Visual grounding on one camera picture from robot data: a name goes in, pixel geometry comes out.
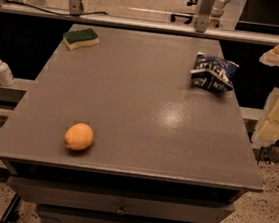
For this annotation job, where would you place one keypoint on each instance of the white pump bottle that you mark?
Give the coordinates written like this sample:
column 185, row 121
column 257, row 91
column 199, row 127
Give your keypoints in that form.
column 6, row 76

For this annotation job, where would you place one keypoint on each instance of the orange fruit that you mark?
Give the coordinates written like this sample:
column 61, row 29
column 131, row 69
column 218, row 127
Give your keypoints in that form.
column 79, row 137

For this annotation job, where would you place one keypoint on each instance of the blue chip bag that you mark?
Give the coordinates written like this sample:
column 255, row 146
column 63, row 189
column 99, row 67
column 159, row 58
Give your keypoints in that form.
column 213, row 73

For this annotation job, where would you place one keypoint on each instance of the grey drawer cabinet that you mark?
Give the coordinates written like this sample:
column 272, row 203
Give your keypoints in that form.
column 163, row 149

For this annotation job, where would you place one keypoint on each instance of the metal drawer knob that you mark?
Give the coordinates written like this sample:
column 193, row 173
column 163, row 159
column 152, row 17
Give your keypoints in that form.
column 121, row 211

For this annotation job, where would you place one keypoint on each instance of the green yellow sponge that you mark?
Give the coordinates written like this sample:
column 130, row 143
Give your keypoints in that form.
column 80, row 38

